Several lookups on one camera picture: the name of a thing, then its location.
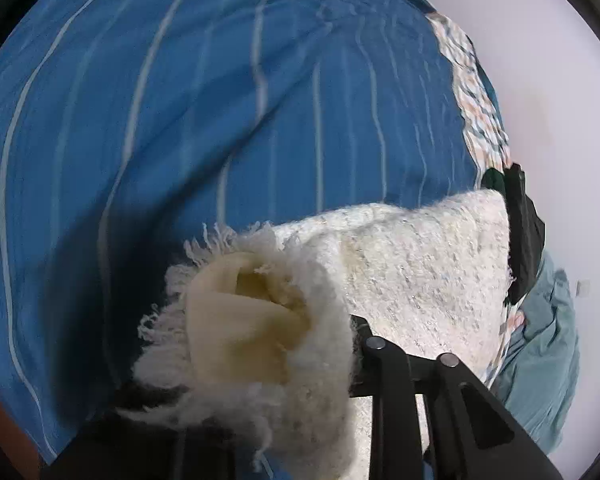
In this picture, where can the white tweed jacket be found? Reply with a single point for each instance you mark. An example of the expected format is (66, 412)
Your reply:
(257, 333)

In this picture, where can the folded green striped garment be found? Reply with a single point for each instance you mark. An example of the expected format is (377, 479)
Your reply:
(494, 180)

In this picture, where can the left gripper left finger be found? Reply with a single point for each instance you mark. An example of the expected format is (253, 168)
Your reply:
(113, 447)

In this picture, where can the teal velvet blanket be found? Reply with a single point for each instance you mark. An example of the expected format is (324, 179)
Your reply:
(539, 376)

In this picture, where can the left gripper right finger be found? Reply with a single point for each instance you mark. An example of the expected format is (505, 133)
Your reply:
(435, 419)

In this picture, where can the white wall switch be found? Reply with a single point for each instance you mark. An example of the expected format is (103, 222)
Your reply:
(583, 288)

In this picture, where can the blue striped plaid bedsheet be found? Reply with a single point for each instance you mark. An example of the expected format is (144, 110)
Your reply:
(128, 126)

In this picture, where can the folded black leather jacket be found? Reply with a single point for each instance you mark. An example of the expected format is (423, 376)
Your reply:
(526, 234)

